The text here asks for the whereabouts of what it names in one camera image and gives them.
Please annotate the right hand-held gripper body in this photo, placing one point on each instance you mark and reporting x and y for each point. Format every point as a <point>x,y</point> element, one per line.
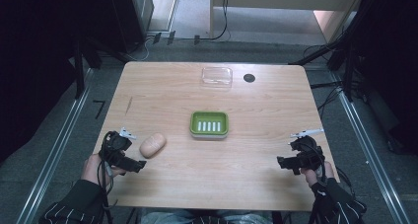
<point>308,153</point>

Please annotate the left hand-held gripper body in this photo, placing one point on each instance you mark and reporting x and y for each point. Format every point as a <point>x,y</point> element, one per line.
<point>115,145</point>

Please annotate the tan bread roll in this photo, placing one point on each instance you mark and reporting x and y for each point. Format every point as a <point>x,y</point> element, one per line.
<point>153,145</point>

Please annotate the green soap dish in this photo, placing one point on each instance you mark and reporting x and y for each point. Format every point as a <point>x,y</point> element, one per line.
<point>209,125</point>

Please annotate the clear plastic container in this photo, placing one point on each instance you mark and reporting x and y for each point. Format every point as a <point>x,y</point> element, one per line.
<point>217,76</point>

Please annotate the person's right hand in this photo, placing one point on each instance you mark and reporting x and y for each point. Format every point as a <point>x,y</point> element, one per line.
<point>316,175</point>

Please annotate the person's left hand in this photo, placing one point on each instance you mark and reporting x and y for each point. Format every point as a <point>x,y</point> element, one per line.
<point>92,168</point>

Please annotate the black tape corner mark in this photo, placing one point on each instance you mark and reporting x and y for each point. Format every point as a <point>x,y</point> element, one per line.
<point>99,106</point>

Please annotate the black metal stand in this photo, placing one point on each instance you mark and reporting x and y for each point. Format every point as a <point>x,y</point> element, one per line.
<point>349,69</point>
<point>79,69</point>

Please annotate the black round table grommet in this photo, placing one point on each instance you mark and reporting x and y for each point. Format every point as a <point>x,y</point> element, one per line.
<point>249,78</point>

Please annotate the black cabinet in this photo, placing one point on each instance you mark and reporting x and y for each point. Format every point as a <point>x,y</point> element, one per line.
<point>128,16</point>

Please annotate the white wooden furniture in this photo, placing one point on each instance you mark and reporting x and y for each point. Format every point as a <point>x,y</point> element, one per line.
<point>282,0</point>

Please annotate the aluminium floor rail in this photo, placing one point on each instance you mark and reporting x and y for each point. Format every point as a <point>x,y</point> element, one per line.
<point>55,148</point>
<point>371,151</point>

